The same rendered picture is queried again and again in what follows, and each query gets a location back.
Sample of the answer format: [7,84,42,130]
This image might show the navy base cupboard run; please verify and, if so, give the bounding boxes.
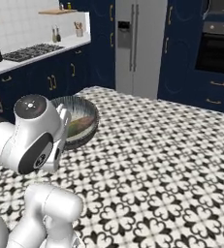
[0,43,93,125]

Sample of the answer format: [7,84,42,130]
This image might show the grey utensil pot with tools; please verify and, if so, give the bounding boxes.
[73,21,85,39]

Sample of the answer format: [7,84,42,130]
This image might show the tall navy cupboard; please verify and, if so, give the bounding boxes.
[58,0,117,90]

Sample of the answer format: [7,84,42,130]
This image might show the wooden wall shelf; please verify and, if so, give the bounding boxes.
[38,8,79,16]

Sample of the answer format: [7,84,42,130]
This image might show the dark grey bowl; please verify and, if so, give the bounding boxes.
[49,95,101,151]

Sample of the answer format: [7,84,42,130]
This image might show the black built-in oven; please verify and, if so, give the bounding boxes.
[194,19,224,77]

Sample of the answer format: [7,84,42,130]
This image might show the black built-in upper appliance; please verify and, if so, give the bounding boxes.
[202,0,224,21]

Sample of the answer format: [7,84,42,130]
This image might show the black gas hob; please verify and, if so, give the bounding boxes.
[1,43,65,63]

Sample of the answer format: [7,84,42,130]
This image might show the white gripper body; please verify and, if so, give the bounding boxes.
[52,103,73,154]

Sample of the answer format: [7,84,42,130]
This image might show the navy oven cupboard stack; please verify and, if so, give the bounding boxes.
[157,0,224,116]

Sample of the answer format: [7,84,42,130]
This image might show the grey double-door fridge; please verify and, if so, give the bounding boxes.
[114,0,169,100]

